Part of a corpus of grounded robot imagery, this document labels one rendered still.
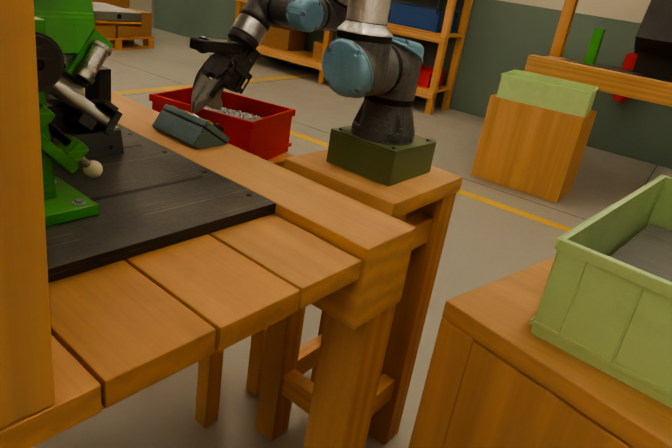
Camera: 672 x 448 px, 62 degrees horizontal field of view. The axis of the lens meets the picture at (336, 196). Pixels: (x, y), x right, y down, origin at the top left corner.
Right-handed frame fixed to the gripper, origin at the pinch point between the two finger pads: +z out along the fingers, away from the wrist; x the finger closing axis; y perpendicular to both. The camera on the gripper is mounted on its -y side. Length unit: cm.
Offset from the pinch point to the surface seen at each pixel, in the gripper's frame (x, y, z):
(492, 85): 153, 458, -250
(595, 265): -89, 4, -2
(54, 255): -39, -38, 33
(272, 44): 426, 400, -201
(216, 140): -12.8, -0.7, 5.1
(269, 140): -4.0, 22.8, -4.2
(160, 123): -0.2, -5.4, 7.4
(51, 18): 1.5, -35.0, 2.7
